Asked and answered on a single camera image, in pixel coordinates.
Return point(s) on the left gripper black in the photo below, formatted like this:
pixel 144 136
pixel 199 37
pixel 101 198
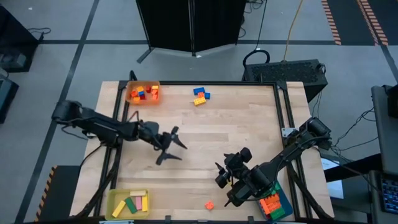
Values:
pixel 161 141

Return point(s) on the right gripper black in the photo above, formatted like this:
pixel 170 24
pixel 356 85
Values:
pixel 236 168

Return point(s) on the teal rectangular block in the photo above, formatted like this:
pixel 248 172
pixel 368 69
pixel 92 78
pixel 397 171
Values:
pixel 276 186

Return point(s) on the cream long block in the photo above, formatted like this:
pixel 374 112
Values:
pixel 138 193

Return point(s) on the red square block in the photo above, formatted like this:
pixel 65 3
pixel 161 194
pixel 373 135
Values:
pixel 142 97
pixel 148 89

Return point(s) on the blue square block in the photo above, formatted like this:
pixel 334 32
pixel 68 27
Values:
pixel 207 96
pixel 141 93

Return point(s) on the yellow square block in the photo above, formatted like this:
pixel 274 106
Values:
pixel 155 87

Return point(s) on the pink long block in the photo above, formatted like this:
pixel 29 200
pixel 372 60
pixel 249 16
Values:
pixel 138 203

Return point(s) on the amber square block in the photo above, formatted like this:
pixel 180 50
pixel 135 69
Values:
pixel 140 88

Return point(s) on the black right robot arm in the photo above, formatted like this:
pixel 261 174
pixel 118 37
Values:
pixel 286 158

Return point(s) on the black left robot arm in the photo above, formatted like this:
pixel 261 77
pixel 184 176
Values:
pixel 93 124

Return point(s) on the yellow rectangular block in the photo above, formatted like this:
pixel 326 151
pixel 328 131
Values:
pixel 200 101

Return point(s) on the orange translucent plastic bin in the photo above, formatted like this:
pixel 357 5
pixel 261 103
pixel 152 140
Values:
pixel 129 102

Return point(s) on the blue plastic bin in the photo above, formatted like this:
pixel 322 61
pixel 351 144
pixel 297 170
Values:
pixel 289 205

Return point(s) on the yellow translucent plastic bin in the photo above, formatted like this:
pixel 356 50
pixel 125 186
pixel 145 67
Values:
pixel 130 215

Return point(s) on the white paper sheet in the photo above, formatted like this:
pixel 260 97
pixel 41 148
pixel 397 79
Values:
pixel 334 186

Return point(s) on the black mat with hazard stripes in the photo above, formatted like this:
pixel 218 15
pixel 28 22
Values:
pixel 62 193

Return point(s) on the black folding partition screen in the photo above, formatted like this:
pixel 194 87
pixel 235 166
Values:
pixel 168 25

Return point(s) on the black computer case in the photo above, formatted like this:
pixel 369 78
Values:
pixel 286 73

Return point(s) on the grey desk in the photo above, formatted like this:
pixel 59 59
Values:
pixel 384 130

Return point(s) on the grey equipment case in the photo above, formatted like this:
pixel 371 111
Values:
pixel 7 96

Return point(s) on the black equipment cart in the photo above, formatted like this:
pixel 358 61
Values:
pixel 15 37

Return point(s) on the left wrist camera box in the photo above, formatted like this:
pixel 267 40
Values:
pixel 151 126

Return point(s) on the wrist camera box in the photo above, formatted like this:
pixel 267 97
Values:
pixel 245 154
pixel 151 126

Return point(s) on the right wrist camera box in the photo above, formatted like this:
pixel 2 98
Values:
pixel 245 154

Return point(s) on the silver arm base bracket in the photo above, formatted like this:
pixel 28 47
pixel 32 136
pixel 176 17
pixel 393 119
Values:
pixel 289 132

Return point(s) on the black aluminium table frame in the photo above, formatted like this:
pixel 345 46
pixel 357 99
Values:
pixel 217 83

